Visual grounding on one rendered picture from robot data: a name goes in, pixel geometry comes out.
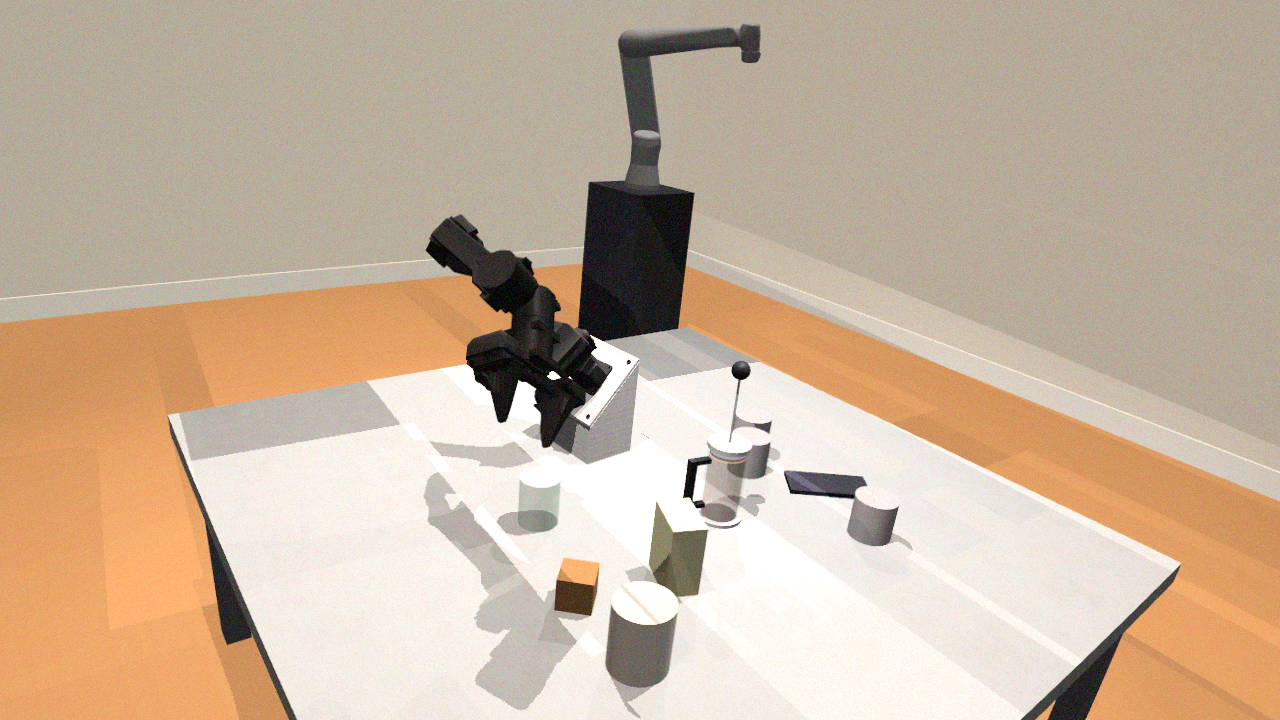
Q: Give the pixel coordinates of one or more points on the orange cube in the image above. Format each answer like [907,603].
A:
[576,586]

